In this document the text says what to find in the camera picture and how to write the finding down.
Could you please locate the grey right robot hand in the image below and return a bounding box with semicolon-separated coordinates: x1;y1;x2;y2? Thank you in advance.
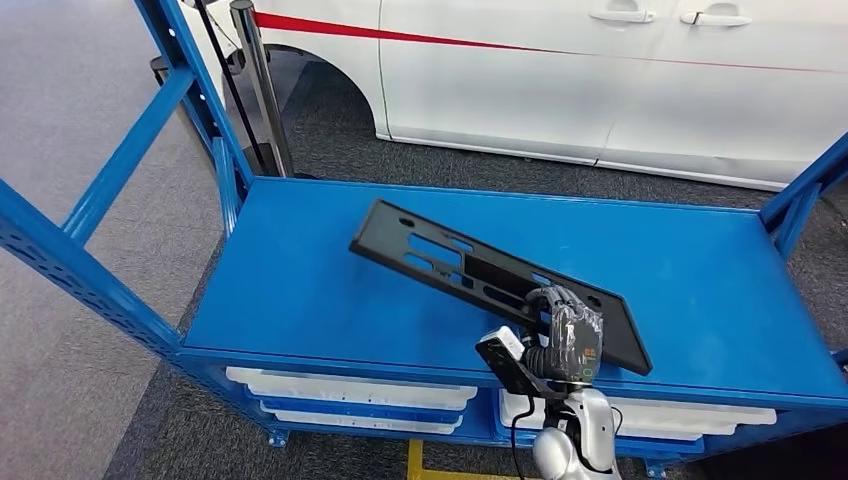
523;284;605;387

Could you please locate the black plastic plate part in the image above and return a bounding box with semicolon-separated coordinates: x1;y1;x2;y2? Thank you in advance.
349;199;654;378

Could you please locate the blue metal shelf rack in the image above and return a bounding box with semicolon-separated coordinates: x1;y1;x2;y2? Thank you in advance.
0;0;848;480

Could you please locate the white plastic crate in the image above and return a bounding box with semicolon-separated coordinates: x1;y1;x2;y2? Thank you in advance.
260;402;463;437
500;413;738;439
225;366;478;412
498;389;778;429

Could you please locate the blue plastic crate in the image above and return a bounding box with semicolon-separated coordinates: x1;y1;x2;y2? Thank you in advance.
493;397;706;458
245;387;465;425

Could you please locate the yellow floor tape square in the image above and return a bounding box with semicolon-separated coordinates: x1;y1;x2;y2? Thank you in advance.
406;439;531;480

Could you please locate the white car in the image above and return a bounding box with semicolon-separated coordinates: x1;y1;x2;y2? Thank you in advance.
178;0;848;193

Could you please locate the black thin pole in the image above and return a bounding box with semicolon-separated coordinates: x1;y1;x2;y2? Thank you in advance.
192;0;266;175

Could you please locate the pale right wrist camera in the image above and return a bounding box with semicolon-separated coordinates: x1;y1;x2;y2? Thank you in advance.
474;325;570;401

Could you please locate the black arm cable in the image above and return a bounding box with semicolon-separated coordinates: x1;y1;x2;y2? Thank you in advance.
510;396;537;480

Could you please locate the chrome stanchion post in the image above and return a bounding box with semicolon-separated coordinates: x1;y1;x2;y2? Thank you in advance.
229;0;296;179

